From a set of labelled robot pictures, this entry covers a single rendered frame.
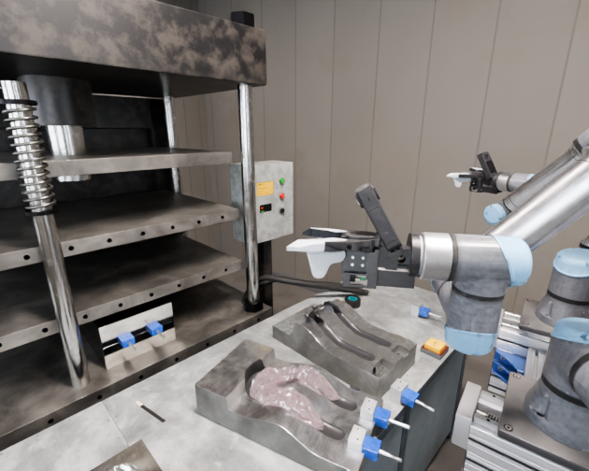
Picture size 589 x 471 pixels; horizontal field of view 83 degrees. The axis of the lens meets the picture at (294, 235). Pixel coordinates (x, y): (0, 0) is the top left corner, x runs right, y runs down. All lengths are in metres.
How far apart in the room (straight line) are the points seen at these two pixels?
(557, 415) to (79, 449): 1.15
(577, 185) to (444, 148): 2.13
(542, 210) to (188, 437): 1.02
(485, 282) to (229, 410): 0.78
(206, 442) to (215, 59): 1.23
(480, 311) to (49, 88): 1.41
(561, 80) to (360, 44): 1.40
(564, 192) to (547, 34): 2.12
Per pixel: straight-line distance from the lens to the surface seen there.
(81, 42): 1.20
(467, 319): 0.60
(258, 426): 1.05
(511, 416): 0.95
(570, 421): 0.92
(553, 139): 2.73
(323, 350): 1.27
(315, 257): 0.50
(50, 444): 1.28
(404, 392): 1.22
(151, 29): 1.28
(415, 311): 1.69
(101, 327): 1.42
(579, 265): 1.30
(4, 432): 1.42
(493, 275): 0.57
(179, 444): 1.14
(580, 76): 2.75
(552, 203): 0.72
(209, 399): 1.12
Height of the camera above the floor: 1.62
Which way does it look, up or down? 17 degrees down
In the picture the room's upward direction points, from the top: straight up
